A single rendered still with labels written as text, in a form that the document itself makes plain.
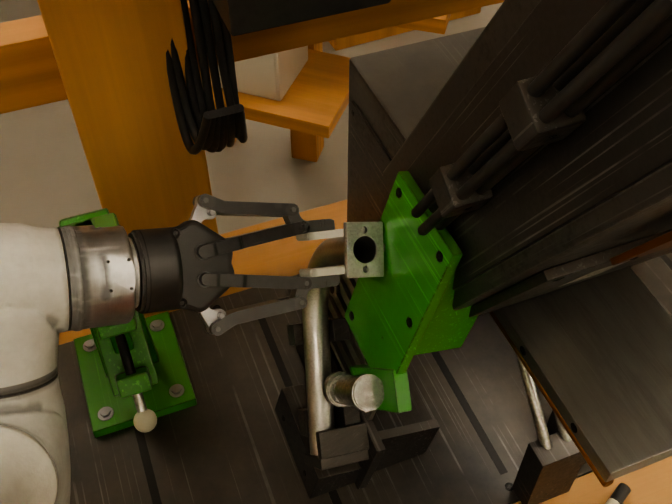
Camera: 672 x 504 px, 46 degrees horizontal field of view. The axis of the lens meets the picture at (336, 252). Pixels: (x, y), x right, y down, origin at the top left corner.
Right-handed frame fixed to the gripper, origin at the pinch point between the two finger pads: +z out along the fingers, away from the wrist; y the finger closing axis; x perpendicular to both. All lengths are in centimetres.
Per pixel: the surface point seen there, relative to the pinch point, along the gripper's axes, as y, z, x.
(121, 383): -13.4, -18.3, 22.2
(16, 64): 24.3, -26.0, 26.2
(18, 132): 45, -12, 225
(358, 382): -13.4, 1.3, 0.1
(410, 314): -6.5, 4.3, -6.2
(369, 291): -4.5, 4.3, 1.8
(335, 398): -15.7, 0.8, 4.9
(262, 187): 18, 57, 171
